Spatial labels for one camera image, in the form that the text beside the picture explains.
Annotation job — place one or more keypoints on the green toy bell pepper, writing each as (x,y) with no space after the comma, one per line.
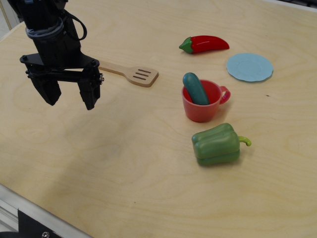
(220,144)

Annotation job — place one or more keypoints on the light blue plastic plate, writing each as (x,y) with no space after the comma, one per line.
(249,67)

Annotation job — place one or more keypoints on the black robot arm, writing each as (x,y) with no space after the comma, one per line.
(47,10)

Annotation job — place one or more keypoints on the wooden slotted spatula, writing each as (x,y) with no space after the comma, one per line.
(139,75)

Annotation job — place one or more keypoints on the red toy chili pepper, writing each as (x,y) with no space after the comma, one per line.
(203,43)

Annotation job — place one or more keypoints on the black corner bracket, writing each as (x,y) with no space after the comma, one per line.
(30,228)

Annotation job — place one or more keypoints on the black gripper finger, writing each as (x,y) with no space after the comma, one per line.
(48,89)
(89,86)

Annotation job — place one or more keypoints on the aluminium table frame rail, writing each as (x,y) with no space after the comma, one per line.
(11,202)

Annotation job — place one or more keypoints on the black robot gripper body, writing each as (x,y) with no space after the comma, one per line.
(59,56)

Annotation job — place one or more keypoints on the dark green toy cucumber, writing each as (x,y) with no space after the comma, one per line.
(195,89)

